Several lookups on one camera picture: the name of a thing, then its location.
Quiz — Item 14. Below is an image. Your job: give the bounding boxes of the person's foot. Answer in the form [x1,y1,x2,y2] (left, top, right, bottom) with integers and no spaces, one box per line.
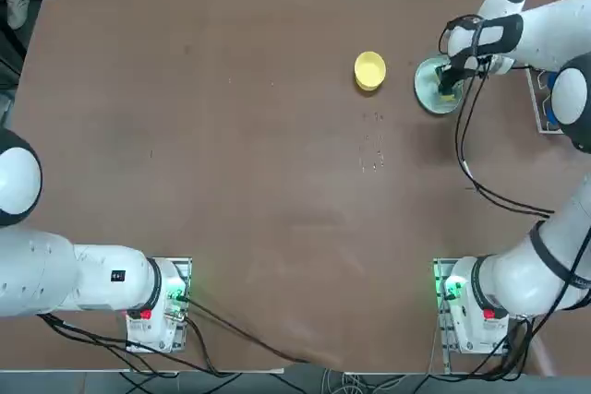
[5,0,32,30]

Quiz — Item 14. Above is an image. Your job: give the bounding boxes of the thin black base cable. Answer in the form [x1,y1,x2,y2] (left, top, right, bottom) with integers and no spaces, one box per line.
[36,313,223,376]

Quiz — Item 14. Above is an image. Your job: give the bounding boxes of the blue cloth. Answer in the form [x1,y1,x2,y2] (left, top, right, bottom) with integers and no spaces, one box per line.
[539,70,563,131]

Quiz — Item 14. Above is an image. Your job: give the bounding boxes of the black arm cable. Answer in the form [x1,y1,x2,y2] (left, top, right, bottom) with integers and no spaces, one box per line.
[454,54,591,321]
[440,15,591,321]

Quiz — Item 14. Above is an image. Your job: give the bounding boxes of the pale green plate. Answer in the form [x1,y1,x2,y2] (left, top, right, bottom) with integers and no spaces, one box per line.
[414,56,465,116]

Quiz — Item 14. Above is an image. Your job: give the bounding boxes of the thick black base cable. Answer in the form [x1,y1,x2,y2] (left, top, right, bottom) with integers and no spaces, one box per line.
[177,294,320,365]

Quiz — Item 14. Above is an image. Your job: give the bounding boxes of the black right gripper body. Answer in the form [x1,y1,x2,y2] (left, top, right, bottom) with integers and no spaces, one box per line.
[454,55,493,84]

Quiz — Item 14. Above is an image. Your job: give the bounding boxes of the small yellow dish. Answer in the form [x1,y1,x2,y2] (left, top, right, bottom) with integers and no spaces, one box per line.
[354,51,388,92]

